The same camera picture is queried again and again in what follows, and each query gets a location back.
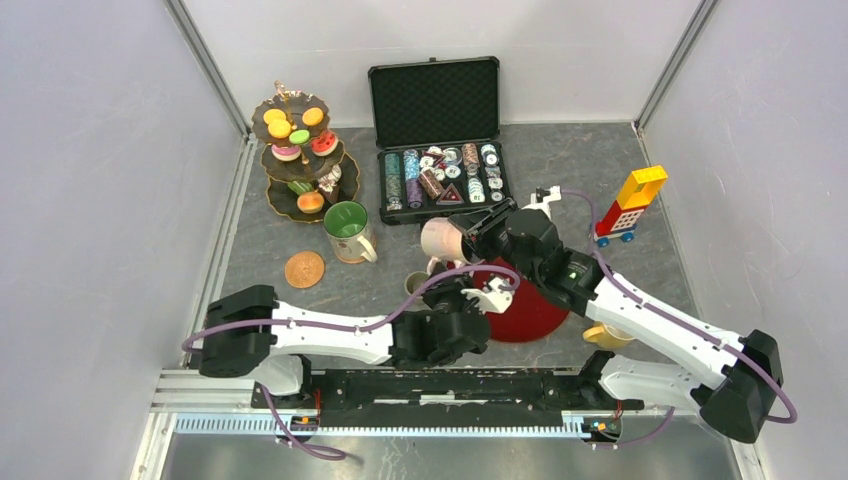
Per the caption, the yellow round cookie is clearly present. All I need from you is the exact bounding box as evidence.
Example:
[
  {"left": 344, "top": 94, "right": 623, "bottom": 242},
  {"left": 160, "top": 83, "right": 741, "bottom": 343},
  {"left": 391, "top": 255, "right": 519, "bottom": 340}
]
[{"left": 302, "top": 107, "right": 325, "bottom": 127}]

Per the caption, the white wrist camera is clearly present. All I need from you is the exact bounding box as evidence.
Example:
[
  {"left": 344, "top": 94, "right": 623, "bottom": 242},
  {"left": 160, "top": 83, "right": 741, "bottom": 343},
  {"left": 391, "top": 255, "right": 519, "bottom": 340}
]
[
  {"left": 461, "top": 276, "right": 513, "bottom": 314},
  {"left": 523, "top": 185, "right": 562, "bottom": 219}
]

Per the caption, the toy block tower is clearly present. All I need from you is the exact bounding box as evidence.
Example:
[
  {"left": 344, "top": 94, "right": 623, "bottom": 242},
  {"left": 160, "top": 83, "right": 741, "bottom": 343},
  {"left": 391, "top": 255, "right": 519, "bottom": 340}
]
[{"left": 593, "top": 165, "right": 668, "bottom": 248}]

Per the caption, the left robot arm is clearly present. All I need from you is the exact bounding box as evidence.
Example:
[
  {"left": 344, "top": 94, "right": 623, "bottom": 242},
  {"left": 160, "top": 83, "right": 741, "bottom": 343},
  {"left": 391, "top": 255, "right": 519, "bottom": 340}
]
[{"left": 197, "top": 276, "right": 512, "bottom": 408}]

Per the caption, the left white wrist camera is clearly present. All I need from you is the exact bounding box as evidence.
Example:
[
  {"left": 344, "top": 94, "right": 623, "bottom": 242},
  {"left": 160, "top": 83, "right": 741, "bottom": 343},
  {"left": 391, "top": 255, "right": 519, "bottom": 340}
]
[{"left": 461, "top": 276, "right": 513, "bottom": 314}]

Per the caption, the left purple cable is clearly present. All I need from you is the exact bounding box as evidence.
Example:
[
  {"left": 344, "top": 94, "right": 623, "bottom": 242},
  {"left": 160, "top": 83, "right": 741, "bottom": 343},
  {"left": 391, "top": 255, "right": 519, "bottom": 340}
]
[{"left": 182, "top": 263, "right": 521, "bottom": 462}]

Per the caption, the green macaron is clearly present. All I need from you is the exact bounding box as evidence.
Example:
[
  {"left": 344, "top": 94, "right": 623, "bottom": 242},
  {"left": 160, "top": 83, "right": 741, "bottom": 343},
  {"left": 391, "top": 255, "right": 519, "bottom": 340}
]
[{"left": 288, "top": 129, "right": 311, "bottom": 146}]

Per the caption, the orange waffle biscuit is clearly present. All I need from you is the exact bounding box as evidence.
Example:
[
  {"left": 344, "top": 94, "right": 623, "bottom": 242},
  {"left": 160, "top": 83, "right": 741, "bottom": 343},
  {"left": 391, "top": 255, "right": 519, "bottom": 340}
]
[{"left": 262, "top": 108, "right": 287, "bottom": 125}]

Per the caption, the pink frosted donut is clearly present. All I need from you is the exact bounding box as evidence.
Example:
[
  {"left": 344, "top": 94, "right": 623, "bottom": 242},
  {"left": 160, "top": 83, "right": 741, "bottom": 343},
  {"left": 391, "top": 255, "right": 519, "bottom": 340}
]
[{"left": 271, "top": 145, "right": 302, "bottom": 162}]

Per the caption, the red frosted donut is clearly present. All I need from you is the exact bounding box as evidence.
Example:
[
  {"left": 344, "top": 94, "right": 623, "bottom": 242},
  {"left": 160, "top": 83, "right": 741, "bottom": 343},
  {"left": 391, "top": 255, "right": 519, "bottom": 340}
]
[{"left": 310, "top": 130, "right": 339, "bottom": 157}]

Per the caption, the chocolate cake slice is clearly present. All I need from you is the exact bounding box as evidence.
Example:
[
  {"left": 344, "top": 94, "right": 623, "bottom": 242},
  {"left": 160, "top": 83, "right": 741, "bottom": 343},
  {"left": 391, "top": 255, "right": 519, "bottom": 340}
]
[{"left": 319, "top": 183, "right": 340, "bottom": 206}]

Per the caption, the white rectangular pastry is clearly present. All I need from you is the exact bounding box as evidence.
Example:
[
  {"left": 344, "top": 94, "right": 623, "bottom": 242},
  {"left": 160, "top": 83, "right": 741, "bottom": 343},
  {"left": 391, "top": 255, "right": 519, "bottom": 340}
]
[{"left": 287, "top": 181, "right": 315, "bottom": 196}]

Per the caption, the woven coaster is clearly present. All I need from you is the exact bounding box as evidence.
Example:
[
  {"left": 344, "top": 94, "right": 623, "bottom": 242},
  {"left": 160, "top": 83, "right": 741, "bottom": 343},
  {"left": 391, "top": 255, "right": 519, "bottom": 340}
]
[{"left": 284, "top": 251, "right": 325, "bottom": 289}]

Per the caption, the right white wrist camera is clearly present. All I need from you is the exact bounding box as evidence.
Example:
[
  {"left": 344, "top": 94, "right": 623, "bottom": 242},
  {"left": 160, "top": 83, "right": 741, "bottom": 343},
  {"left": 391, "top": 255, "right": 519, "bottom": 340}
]
[{"left": 523, "top": 185, "right": 562, "bottom": 219}]

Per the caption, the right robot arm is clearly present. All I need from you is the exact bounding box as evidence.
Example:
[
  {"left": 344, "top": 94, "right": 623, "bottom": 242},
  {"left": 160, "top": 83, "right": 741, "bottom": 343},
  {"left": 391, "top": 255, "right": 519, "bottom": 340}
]
[{"left": 448, "top": 200, "right": 798, "bottom": 444}]

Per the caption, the small grey-green cup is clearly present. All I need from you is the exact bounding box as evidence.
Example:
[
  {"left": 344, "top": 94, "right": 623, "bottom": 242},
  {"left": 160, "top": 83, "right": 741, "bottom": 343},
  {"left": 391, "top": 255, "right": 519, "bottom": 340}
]
[{"left": 404, "top": 271, "right": 430, "bottom": 298}]

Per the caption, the green bowl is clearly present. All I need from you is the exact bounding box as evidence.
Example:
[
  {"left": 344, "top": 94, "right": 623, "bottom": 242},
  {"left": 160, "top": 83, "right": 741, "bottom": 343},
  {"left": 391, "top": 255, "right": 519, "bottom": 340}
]
[{"left": 323, "top": 201, "right": 378, "bottom": 264}]

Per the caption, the beige purple mug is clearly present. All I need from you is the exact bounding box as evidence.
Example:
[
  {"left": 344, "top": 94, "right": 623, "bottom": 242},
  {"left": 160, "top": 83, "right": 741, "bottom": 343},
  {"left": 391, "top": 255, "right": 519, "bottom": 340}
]
[{"left": 420, "top": 217, "right": 472, "bottom": 274}]

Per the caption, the white striped donut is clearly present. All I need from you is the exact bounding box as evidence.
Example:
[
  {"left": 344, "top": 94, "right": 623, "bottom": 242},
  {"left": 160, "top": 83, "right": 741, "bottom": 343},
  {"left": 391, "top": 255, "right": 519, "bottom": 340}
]
[{"left": 319, "top": 164, "right": 342, "bottom": 192}]

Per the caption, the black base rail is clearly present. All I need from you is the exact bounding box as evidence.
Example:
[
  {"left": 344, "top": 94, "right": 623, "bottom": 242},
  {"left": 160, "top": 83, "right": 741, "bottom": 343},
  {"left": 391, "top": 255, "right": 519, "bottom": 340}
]
[{"left": 251, "top": 366, "right": 645, "bottom": 440}]

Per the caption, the yellow cup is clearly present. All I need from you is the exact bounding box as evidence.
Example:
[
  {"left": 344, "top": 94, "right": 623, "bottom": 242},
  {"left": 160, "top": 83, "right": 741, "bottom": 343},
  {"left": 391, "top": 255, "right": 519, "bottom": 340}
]
[{"left": 582, "top": 322, "right": 634, "bottom": 350}]

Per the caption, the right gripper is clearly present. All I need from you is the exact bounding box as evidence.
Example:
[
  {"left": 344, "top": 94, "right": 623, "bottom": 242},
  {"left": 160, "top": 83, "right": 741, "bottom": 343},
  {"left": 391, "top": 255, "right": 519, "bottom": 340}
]
[{"left": 450, "top": 196, "right": 540, "bottom": 285}]

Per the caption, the red round tray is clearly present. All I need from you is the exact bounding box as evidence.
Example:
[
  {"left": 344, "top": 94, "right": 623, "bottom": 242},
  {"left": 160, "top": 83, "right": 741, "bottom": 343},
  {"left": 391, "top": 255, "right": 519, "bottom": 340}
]
[{"left": 459, "top": 258, "right": 569, "bottom": 343}]

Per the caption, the orange peach bun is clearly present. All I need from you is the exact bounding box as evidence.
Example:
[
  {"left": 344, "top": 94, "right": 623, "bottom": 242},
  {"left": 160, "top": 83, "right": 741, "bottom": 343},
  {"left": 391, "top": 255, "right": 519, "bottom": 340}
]
[{"left": 296, "top": 191, "right": 325, "bottom": 215}]

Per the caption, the orange round biscuit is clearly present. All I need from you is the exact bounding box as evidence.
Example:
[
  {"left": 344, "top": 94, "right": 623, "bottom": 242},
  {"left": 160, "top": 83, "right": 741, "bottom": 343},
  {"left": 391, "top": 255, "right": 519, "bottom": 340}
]
[{"left": 268, "top": 118, "right": 292, "bottom": 139}]

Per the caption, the three-tier dessert stand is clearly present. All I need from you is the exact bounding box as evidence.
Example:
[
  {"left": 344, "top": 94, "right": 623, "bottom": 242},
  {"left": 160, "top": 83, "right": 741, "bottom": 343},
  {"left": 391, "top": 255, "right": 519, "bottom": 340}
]
[{"left": 251, "top": 80, "right": 360, "bottom": 224}]

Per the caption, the black poker chip case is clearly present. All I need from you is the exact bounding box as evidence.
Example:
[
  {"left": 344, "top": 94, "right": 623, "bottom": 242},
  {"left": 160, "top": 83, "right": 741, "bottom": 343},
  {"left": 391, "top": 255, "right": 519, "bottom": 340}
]
[{"left": 367, "top": 56, "right": 512, "bottom": 226}]

